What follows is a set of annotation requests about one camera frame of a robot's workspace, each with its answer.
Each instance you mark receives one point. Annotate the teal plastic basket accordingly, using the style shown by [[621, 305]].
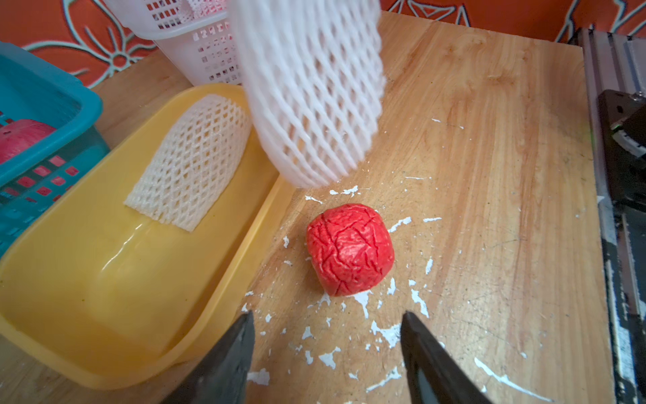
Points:
[[32, 181]]

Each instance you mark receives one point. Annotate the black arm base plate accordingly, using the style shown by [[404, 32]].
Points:
[[622, 118]]

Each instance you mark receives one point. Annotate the pink plastic basket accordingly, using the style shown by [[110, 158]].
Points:
[[194, 35]]

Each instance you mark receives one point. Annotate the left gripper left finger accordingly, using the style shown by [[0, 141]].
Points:
[[221, 376]]

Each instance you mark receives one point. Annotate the white foam net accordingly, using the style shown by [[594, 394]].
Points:
[[314, 81], [196, 161]]

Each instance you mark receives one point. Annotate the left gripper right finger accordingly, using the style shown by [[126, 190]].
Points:
[[432, 375]]

